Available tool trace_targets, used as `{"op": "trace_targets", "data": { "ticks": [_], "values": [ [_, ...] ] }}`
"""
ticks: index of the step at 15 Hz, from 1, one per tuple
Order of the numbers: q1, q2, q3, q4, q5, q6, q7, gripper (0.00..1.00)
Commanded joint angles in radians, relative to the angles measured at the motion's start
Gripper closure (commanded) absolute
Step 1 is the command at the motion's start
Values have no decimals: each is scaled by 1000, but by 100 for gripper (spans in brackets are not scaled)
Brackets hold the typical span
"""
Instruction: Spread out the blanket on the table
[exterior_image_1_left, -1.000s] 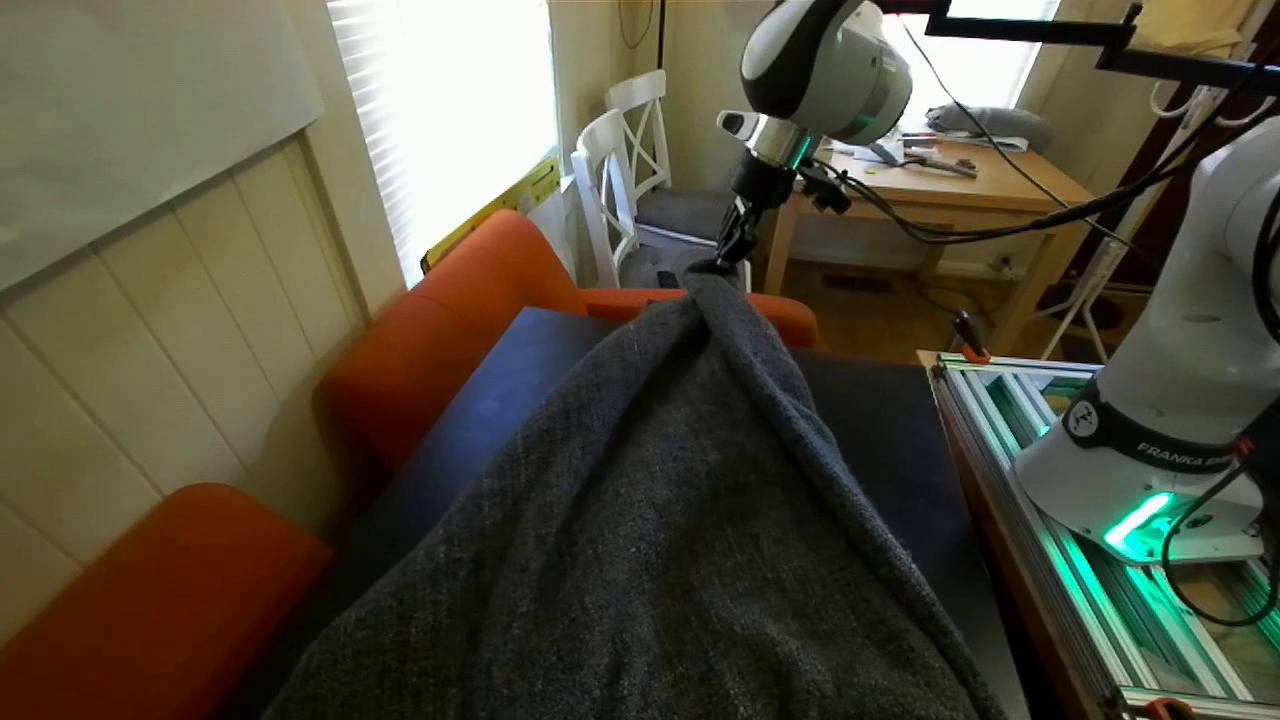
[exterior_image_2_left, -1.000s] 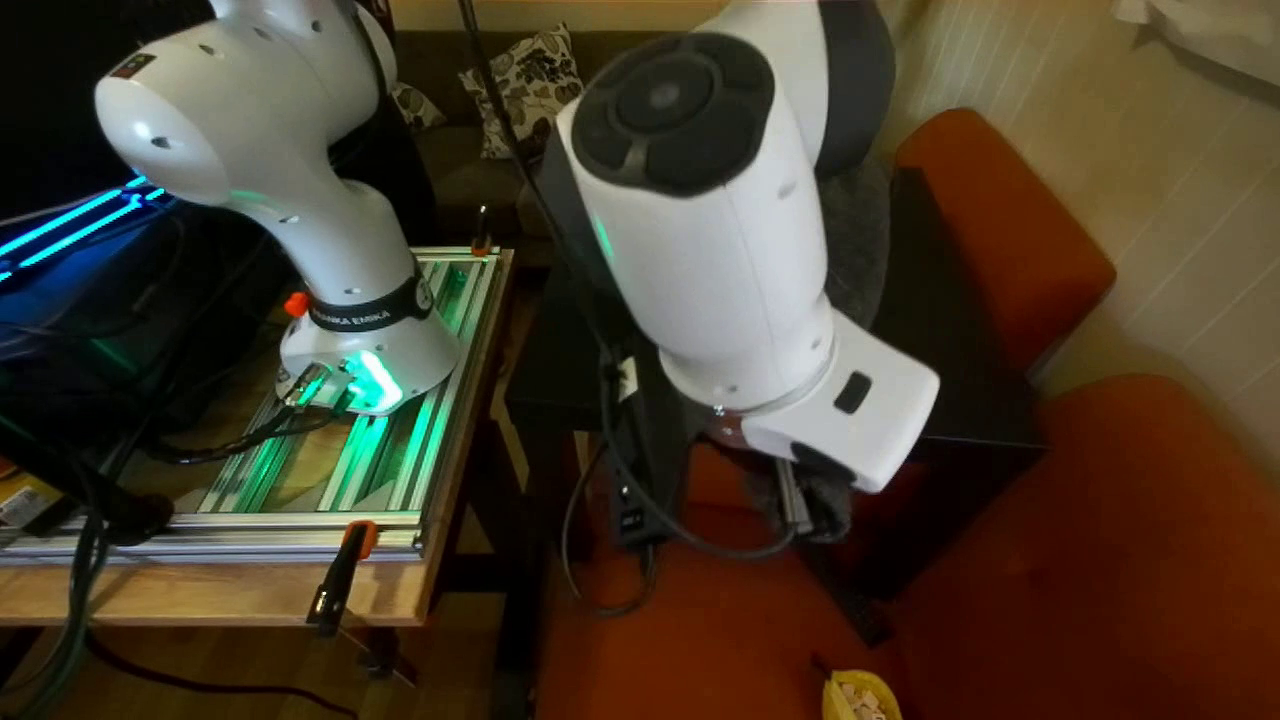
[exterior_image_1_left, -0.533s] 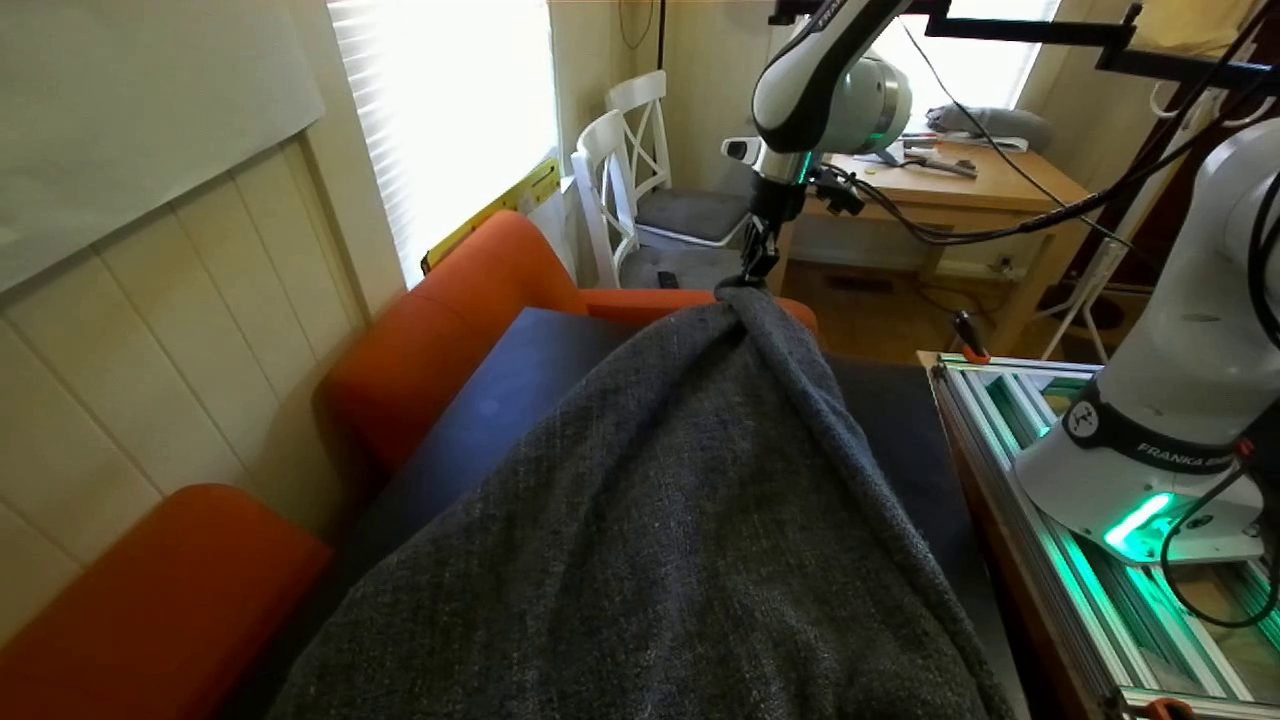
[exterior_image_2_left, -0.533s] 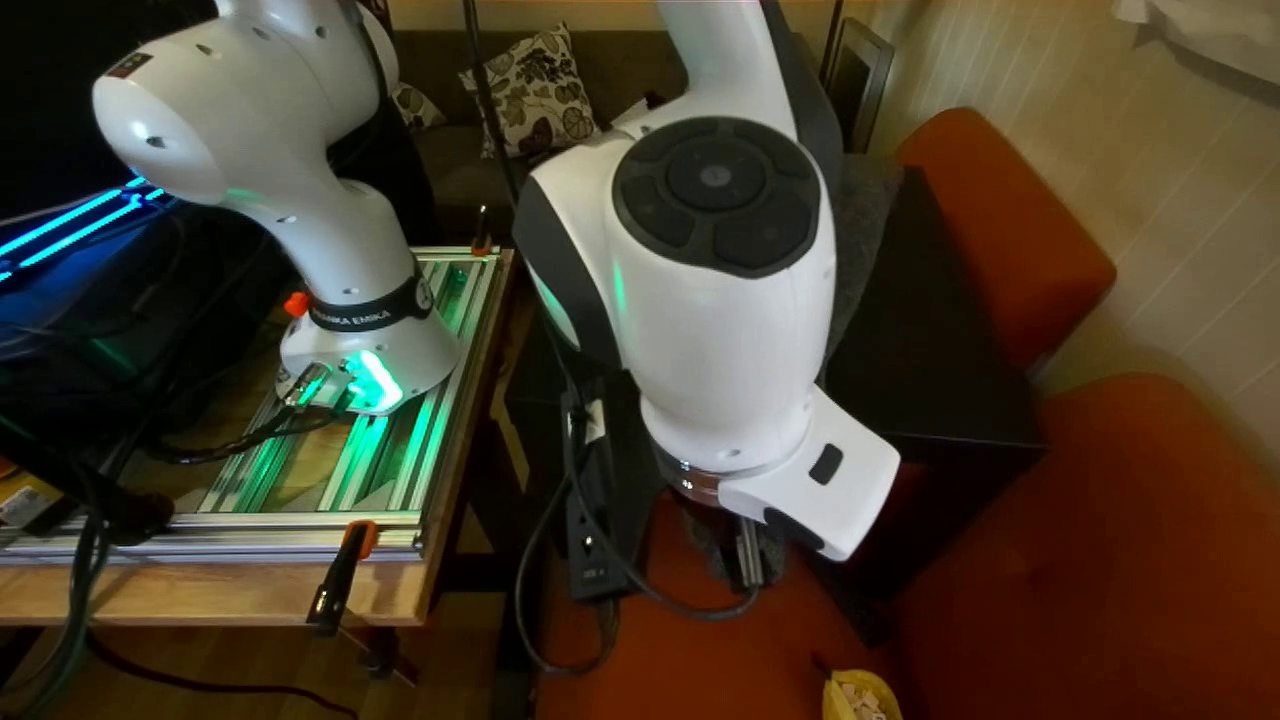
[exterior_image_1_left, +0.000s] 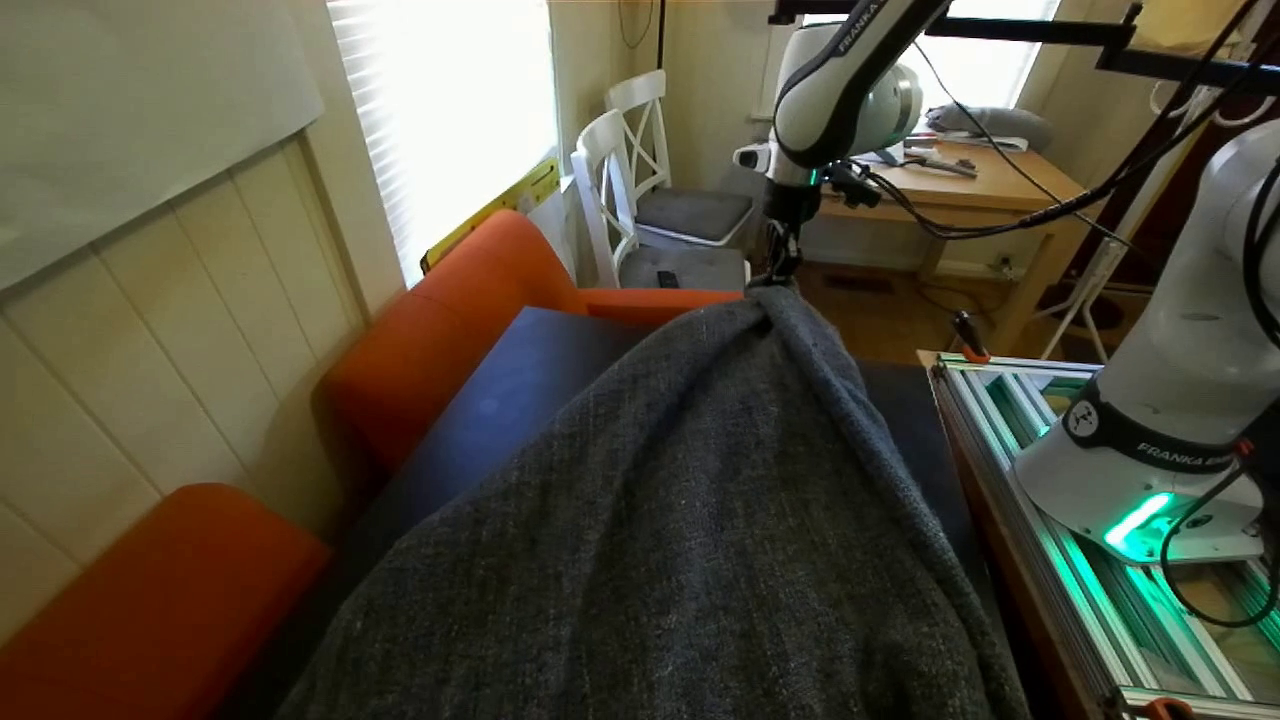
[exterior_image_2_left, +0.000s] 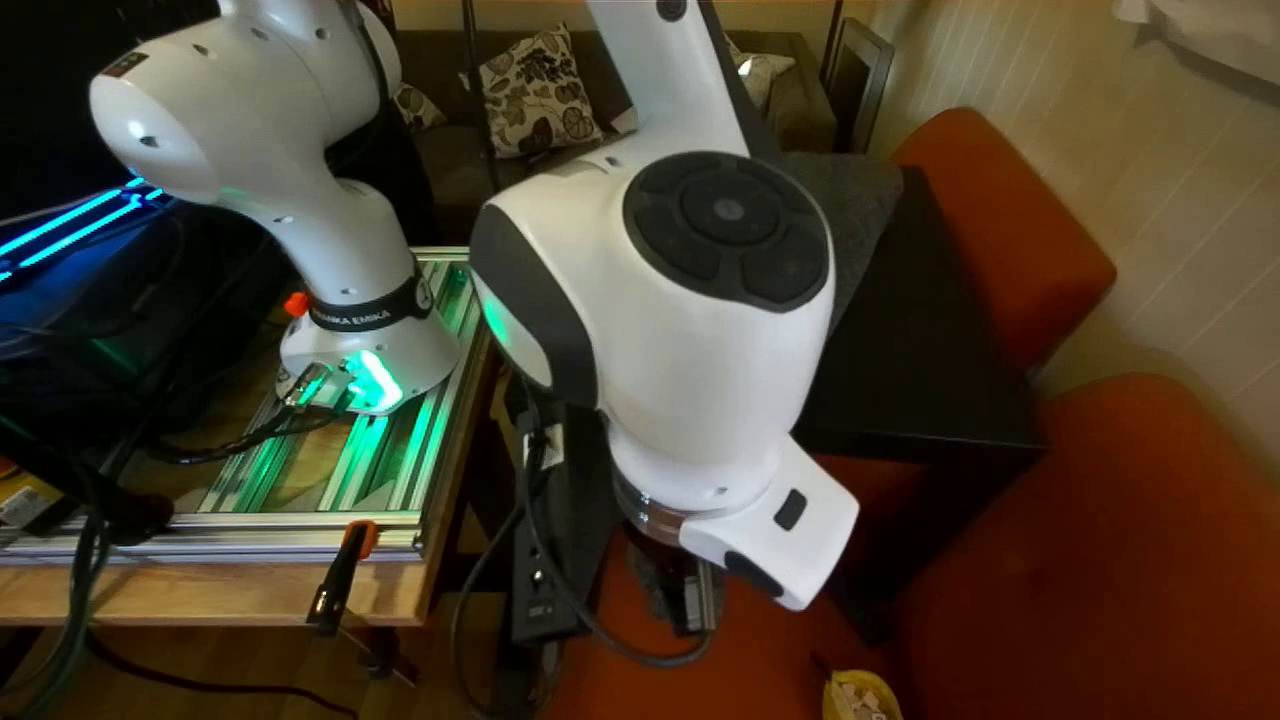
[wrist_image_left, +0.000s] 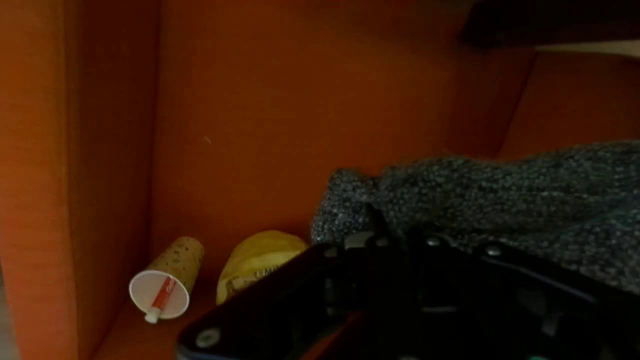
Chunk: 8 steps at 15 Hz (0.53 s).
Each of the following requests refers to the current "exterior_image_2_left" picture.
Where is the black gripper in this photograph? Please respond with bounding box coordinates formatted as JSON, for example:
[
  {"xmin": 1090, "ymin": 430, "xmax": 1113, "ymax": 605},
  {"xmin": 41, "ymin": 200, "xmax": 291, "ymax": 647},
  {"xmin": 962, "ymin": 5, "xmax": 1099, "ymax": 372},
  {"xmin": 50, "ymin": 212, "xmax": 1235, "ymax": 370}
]
[{"xmin": 622, "ymin": 524, "xmax": 734, "ymax": 639}]

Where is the yellow crumpled object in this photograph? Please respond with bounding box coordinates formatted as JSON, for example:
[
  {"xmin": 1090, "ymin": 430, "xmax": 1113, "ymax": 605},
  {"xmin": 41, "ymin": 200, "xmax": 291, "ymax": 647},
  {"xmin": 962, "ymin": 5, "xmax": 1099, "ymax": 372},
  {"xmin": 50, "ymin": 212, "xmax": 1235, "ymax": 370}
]
[{"xmin": 816, "ymin": 664, "xmax": 913, "ymax": 720}]

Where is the black low table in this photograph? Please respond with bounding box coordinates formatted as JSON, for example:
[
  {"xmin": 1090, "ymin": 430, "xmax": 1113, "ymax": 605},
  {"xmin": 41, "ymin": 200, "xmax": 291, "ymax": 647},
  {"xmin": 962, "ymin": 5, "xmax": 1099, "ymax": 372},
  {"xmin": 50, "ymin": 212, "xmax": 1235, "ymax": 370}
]
[{"xmin": 765, "ymin": 147, "xmax": 1047, "ymax": 463}]

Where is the orange bar clamp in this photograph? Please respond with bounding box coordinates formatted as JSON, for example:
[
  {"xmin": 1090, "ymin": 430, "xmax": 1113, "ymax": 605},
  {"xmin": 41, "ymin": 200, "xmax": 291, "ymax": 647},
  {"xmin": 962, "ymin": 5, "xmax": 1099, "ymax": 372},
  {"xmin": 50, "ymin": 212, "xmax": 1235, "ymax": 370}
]
[{"xmin": 301, "ymin": 517, "xmax": 389, "ymax": 634}]

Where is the orange upholstered armchair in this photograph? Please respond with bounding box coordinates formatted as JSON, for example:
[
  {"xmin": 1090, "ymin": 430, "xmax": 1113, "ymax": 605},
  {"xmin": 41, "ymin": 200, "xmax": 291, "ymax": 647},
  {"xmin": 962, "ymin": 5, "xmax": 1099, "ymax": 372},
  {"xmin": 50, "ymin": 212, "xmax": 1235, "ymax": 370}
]
[
  {"xmin": 532, "ymin": 372, "xmax": 1280, "ymax": 720},
  {"xmin": 886, "ymin": 106, "xmax": 1119, "ymax": 372}
]

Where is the brown sofa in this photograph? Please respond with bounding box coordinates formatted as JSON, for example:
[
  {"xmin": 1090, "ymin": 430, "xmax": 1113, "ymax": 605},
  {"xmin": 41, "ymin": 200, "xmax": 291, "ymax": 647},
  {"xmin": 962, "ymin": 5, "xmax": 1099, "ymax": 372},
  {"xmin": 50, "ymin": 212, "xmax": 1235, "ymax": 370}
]
[{"xmin": 392, "ymin": 23, "xmax": 846, "ymax": 256}]

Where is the wooden workbench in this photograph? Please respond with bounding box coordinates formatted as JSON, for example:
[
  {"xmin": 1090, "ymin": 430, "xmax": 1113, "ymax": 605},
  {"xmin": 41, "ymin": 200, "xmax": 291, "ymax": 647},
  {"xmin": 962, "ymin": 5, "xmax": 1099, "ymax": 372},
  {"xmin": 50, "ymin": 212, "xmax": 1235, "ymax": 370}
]
[{"xmin": 0, "ymin": 318, "xmax": 504, "ymax": 634}]

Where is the dark floral pillow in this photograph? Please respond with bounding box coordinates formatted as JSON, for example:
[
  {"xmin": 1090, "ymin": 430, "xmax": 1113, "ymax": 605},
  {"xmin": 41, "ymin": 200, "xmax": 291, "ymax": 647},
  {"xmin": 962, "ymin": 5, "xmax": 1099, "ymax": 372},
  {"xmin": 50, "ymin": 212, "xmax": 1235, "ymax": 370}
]
[{"xmin": 471, "ymin": 23, "xmax": 609, "ymax": 166}]

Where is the light leaf pattern pillow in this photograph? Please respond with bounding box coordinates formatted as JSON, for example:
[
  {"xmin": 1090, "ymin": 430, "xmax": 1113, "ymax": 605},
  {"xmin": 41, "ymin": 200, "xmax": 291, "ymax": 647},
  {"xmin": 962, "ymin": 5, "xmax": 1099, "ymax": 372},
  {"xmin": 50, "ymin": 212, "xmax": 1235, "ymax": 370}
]
[{"xmin": 729, "ymin": 49, "xmax": 800, "ymax": 116}]

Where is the blue lit light bar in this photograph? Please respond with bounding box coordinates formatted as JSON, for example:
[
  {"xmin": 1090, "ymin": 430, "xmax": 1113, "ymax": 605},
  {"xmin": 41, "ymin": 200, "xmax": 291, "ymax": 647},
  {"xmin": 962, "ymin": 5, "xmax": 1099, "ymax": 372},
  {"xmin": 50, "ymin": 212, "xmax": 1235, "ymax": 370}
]
[{"xmin": 0, "ymin": 174, "xmax": 177, "ymax": 293}]

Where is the white hanging sheet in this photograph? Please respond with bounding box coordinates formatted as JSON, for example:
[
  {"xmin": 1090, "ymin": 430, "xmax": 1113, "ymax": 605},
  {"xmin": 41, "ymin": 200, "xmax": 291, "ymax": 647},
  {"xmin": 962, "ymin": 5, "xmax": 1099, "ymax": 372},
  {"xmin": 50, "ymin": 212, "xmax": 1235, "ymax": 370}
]
[{"xmin": 1113, "ymin": 0, "xmax": 1280, "ymax": 92}]

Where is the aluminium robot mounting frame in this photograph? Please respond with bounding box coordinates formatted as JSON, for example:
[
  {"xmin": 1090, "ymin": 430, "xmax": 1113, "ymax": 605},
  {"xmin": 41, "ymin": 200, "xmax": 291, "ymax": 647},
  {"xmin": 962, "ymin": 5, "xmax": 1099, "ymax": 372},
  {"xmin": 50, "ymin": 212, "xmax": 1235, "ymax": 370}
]
[{"xmin": 0, "ymin": 240, "xmax": 516, "ymax": 572}]

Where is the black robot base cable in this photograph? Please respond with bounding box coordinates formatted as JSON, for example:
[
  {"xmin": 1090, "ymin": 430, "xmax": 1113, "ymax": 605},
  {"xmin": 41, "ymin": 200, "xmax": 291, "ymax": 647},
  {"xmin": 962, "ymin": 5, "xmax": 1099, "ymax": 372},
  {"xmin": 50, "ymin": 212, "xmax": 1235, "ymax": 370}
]
[{"xmin": 123, "ymin": 357, "xmax": 353, "ymax": 472}]

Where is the dark picture frame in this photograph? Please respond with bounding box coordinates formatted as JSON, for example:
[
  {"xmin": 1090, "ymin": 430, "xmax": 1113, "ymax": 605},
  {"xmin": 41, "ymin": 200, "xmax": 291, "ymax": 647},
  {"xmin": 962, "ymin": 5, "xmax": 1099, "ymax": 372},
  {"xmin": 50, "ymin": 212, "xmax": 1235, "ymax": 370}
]
[{"xmin": 821, "ymin": 11, "xmax": 898, "ymax": 152}]

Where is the black cable bundle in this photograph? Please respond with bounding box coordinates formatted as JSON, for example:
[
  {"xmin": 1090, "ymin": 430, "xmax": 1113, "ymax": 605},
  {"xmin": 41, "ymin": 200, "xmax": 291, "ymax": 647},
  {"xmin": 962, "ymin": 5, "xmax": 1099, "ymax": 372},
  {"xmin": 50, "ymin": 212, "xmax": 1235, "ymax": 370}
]
[{"xmin": 0, "ymin": 396, "xmax": 177, "ymax": 720}]

